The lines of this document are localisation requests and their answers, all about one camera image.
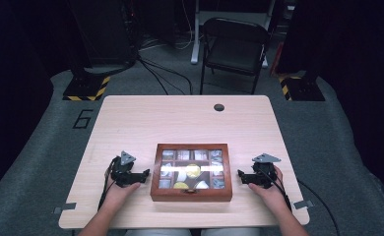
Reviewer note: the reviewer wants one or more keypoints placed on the black folding chair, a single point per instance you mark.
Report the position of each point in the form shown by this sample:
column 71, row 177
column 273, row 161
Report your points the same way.
column 236, row 54

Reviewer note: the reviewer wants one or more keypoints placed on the person's left hand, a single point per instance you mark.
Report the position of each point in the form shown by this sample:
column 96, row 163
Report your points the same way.
column 121, row 195

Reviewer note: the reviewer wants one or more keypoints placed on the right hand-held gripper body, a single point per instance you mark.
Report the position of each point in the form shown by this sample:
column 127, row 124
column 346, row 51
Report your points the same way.
column 265, row 170

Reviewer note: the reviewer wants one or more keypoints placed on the small yellow coffee capsule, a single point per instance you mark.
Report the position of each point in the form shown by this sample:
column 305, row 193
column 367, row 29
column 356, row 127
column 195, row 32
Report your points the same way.
column 180, row 185

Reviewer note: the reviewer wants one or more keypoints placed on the red object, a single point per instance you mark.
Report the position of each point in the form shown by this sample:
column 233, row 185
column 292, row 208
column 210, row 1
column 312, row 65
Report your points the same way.
column 276, row 60

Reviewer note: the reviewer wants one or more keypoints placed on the grey tape piece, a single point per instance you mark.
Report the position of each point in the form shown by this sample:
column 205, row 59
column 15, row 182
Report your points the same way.
column 303, row 205
column 65, row 207

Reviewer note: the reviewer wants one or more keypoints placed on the white coffee capsule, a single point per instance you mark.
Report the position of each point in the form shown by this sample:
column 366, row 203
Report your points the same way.
column 181, row 177
column 202, row 185

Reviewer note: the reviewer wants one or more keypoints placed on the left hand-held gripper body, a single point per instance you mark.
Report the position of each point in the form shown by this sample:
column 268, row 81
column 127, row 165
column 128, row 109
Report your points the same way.
column 123, row 168

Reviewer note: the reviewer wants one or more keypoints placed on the wooden box with glass lid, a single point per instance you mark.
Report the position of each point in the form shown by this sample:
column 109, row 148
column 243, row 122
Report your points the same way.
column 191, row 194

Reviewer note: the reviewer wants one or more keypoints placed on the yellow-green coffee capsule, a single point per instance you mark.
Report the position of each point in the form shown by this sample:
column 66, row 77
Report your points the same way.
column 192, row 170

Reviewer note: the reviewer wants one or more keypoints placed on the person's right hand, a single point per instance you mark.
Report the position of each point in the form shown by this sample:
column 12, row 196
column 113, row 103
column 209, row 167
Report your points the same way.
column 272, row 195

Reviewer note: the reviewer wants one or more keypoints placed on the black stand with striped base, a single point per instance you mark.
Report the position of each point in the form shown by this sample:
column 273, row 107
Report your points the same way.
column 300, row 88
column 88, row 87

